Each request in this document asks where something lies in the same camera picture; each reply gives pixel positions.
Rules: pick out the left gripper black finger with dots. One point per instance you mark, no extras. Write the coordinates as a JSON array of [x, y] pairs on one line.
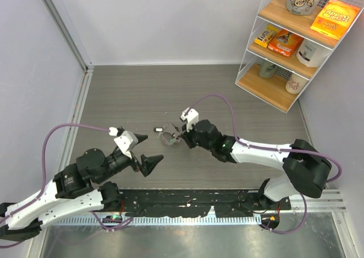
[[140, 138], [148, 163]]

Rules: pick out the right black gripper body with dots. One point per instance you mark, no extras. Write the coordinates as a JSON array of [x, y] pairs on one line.
[[193, 138]]

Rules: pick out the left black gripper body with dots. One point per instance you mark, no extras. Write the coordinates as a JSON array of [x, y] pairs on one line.
[[135, 162]]

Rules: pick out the silver keys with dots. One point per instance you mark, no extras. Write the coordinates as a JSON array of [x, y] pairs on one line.
[[169, 134]]

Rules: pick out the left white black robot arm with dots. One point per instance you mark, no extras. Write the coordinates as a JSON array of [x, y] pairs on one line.
[[80, 187]]

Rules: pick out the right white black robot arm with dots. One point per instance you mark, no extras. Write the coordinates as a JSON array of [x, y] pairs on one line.
[[303, 171]]

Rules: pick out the grey green cup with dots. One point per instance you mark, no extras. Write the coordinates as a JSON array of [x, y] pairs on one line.
[[267, 69]]

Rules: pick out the cream cup red writing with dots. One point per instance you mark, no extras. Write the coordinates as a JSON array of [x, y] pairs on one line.
[[295, 84]]

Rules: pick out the yellow candy packet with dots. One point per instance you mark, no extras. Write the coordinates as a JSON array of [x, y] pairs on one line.
[[266, 36]]

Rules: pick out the orange snack packet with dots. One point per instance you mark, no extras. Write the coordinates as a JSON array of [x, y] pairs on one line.
[[285, 42]]

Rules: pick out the white labelled pouch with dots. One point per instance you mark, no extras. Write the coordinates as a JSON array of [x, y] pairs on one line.
[[311, 54]]

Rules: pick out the orange yellow snack box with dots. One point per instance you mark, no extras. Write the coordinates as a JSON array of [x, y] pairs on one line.
[[334, 19]]

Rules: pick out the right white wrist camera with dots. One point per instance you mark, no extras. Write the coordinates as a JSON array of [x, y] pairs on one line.
[[190, 117]]

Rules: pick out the white slotted cable duct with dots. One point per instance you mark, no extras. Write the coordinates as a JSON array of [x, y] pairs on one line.
[[210, 219]]

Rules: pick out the white wire wooden shelf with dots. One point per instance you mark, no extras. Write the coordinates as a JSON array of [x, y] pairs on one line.
[[273, 90]]

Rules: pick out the aluminium frame rail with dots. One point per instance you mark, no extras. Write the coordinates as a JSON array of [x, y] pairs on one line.
[[63, 20]]

